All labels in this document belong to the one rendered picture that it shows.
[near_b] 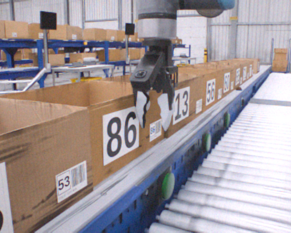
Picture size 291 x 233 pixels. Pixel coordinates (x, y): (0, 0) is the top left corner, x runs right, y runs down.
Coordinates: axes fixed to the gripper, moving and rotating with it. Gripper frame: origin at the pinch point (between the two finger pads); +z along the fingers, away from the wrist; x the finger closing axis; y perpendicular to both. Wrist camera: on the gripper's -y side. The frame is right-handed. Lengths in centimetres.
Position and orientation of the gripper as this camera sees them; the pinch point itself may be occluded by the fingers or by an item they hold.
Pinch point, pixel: (152, 125)
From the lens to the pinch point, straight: 69.9
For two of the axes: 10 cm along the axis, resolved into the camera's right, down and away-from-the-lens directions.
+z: 0.0, 9.7, 2.3
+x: -8.9, -1.0, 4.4
